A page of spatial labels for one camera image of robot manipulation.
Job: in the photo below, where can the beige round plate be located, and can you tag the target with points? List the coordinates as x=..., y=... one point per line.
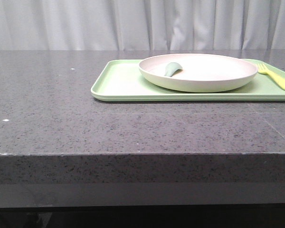
x=201, y=73

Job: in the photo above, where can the yellow plastic fork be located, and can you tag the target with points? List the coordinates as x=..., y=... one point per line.
x=280, y=81

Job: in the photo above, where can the light green serving tray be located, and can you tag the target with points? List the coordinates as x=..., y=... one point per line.
x=121, y=81

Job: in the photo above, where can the green plastic spoon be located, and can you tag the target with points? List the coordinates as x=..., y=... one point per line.
x=172, y=68

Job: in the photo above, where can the white curtain backdrop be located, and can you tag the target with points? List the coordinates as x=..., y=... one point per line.
x=141, y=24

